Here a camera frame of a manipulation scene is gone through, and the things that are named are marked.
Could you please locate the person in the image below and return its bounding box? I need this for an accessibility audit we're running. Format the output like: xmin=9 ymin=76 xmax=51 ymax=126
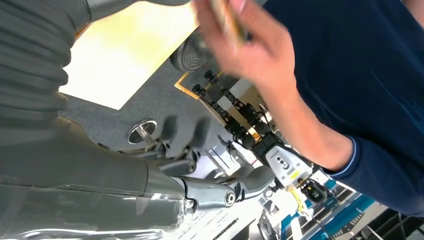
xmin=192 ymin=0 xmax=424 ymax=218

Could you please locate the dark ribbed round disc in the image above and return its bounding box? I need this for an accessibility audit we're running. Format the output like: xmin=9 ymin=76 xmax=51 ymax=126
xmin=169 ymin=27 xmax=220 ymax=74

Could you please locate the black and white humanoid robot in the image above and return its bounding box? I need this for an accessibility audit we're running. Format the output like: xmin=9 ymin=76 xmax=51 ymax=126
xmin=191 ymin=69 xmax=333 ymax=222

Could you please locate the ribbed grey right arm sleeve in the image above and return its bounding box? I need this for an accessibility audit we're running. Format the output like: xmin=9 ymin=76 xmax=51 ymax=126
xmin=0 ymin=0 xmax=91 ymax=132

